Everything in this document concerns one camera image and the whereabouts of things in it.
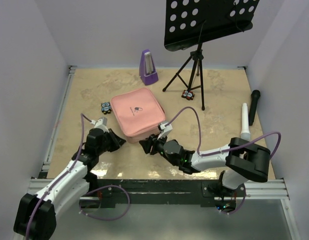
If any pink medicine kit case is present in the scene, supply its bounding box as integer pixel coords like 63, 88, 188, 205
110, 87, 166, 144

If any aluminium left rail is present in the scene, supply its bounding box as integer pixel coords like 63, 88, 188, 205
41, 65, 77, 173

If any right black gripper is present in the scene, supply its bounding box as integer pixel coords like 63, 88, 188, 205
139, 132, 178, 167

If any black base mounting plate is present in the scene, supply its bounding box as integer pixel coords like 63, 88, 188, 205
79, 179, 245, 208

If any blue owl tuner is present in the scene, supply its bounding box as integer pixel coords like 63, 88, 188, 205
101, 102, 112, 115

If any aluminium rail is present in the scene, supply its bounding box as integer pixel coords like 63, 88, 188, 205
41, 65, 77, 173
25, 178, 291, 200

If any black music stand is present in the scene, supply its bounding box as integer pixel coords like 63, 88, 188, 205
162, 0, 261, 111

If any aluminium front rail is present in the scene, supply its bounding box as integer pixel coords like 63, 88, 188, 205
25, 178, 291, 200

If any black microphone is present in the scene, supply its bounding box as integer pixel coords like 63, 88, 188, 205
248, 89, 261, 126

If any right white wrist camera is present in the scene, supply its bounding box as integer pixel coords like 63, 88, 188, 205
157, 121, 173, 139

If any purple metronome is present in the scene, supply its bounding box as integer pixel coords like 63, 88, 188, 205
139, 49, 159, 86

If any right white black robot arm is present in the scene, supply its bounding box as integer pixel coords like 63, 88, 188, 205
139, 134, 271, 197

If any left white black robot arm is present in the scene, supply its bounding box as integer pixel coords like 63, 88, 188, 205
13, 128, 126, 240

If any small red black tuner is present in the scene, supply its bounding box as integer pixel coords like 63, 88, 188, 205
181, 90, 195, 101

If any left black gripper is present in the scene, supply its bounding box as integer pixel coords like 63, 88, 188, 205
96, 128, 126, 156

